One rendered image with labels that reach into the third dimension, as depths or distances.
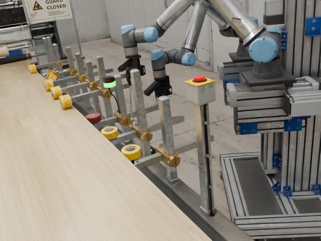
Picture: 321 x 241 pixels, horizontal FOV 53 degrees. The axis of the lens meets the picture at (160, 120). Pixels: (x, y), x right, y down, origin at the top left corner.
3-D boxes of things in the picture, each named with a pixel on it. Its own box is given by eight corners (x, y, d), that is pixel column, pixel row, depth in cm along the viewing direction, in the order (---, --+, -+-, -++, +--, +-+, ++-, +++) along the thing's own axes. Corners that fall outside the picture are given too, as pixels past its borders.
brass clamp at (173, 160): (166, 153, 149) (165, 143, 147) (182, 164, 138) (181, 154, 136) (155, 157, 146) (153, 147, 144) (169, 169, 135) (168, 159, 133)
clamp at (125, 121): (122, 117, 189) (121, 109, 187) (132, 125, 178) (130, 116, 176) (113, 120, 186) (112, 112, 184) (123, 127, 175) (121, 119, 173)
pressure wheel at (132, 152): (128, 166, 141) (124, 143, 137) (145, 166, 139) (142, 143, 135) (122, 176, 134) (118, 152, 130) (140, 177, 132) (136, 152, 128)
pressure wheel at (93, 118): (101, 129, 183) (97, 110, 178) (105, 133, 176) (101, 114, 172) (87, 133, 180) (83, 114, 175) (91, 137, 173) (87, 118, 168)
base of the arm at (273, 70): (278, 69, 168) (279, 50, 164) (287, 77, 154) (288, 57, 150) (249, 72, 169) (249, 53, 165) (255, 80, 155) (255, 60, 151)
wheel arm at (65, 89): (124, 77, 233) (123, 71, 231) (126, 77, 230) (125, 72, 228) (55, 93, 212) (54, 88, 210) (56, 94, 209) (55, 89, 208)
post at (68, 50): (81, 103, 271) (69, 46, 252) (82, 104, 268) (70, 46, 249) (77, 104, 269) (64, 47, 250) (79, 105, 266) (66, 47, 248)
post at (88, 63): (102, 125, 231) (89, 59, 212) (104, 126, 228) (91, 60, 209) (98, 126, 229) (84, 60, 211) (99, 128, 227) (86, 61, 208)
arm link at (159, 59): (166, 49, 180) (154, 52, 176) (169, 68, 185) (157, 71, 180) (158, 48, 186) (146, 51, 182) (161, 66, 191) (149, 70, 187)
